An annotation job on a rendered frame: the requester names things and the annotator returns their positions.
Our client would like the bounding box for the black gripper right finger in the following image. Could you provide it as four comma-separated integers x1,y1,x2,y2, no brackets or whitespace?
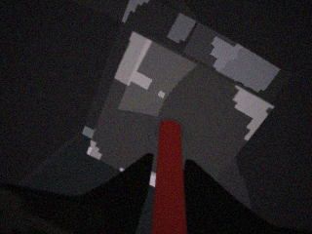
183,159,312,234

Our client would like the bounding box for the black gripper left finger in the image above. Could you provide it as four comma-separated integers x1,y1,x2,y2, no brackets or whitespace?
0,153,154,234

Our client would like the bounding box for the dark red peg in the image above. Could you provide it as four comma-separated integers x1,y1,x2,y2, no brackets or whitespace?
151,120,187,234

